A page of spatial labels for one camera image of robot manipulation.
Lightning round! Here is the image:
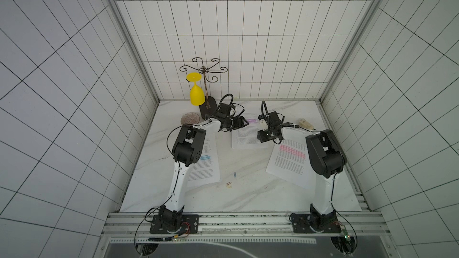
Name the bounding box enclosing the purple highlighted paper document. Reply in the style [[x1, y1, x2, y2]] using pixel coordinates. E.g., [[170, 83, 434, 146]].
[[231, 112, 268, 149]]

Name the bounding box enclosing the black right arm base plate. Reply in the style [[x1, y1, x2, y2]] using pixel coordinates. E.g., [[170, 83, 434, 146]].
[[289, 213, 341, 234]]

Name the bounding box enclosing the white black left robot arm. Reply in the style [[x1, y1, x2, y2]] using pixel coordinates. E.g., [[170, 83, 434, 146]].
[[145, 94, 249, 218]]

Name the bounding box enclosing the pink highlighted paper document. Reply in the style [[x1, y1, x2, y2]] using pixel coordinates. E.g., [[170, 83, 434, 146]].
[[266, 128, 316, 192]]

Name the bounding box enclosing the blue highlighted paper document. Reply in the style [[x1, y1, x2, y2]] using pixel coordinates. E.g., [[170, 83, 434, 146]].
[[187, 134, 221, 190]]

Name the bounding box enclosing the yellow plastic wine glass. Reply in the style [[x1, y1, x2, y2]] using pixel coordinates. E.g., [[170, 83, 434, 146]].
[[186, 72, 205, 106]]

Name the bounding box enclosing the dark metal glass rack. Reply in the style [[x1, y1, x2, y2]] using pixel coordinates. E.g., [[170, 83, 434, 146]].
[[179, 57, 228, 119]]

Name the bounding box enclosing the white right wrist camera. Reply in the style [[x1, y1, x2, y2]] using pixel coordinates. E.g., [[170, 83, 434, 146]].
[[258, 115, 268, 131]]

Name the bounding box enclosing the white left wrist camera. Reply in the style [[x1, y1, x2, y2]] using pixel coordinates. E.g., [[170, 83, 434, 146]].
[[215, 103, 234, 118]]

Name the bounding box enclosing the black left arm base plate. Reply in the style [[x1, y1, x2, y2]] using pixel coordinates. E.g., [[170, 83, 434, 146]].
[[149, 215, 200, 235]]

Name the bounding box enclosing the small pink glass bowl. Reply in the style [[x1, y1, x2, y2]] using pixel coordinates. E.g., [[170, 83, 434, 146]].
[[180, 112, 201, 125]]

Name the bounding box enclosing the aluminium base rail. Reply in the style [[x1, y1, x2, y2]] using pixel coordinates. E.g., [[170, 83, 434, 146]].
[[102, 211, 390, 242]]

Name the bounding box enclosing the small beige spice jar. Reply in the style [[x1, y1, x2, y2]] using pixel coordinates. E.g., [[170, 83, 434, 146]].
[[298, 119, 316, 131]]

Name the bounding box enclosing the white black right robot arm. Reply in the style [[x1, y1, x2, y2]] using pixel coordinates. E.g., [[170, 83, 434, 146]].
[[257, 100, 347, 233]]

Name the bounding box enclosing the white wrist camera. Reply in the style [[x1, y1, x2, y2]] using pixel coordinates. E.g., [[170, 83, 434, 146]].
[[215, 103, 234, 118], [258, 115, 268, 131]]

